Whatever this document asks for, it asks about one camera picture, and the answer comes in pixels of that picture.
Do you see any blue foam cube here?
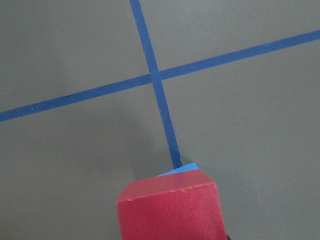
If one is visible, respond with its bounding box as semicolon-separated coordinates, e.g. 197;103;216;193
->
158;162;199;177

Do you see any red foam cube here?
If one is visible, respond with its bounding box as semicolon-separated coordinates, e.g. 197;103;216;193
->
116;169;228;240

